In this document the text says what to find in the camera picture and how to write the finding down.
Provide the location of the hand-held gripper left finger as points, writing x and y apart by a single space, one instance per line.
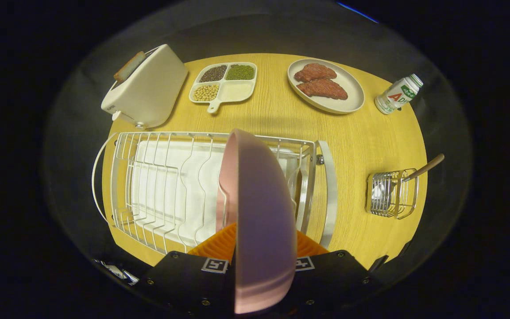
184 283

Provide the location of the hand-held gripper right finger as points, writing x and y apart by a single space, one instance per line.
330 279

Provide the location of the pink plate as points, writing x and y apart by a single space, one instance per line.
259 212

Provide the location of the beige plate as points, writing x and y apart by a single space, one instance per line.
352 91

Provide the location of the white drip tray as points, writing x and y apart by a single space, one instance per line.
193 208

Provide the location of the black table edge clip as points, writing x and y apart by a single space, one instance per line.
405 248

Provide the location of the white divided tray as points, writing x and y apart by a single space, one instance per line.
214 106

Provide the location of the red meat slice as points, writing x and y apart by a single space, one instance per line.
323 89
314 72

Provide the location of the pile of yellow soybeans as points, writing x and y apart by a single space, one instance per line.
206 92

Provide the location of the white drink bottle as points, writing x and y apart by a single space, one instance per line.
396 95

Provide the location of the white toaster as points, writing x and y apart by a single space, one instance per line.
148 88

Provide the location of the pile of white rice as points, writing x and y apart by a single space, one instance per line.
237 91

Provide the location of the pile of dark beans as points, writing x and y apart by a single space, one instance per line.
213 74

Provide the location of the pile of green beans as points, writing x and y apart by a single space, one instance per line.
240 72

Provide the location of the brown toast slice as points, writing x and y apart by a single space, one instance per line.
129 67

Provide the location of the black backdrop cloth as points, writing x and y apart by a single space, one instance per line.
281 31

